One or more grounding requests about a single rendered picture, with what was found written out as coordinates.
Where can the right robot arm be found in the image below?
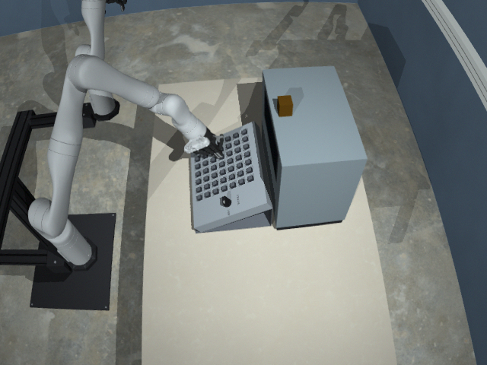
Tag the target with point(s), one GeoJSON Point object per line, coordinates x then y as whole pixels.
{"type": "Point", "coordinates": [91, 72]}

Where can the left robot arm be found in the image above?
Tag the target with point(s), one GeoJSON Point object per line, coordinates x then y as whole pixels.
{"type": "Point", "coordinates": [93, 12]}

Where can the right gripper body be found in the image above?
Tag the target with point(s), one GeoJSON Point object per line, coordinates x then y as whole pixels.
{"type": "Point", "coordinates": [210, 136]}

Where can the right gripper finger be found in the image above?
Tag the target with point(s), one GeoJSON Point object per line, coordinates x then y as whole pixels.
{"type": "Point", "coordinates": [207, 152]}
{"type": "Point", "coordinates": [217, 148]}

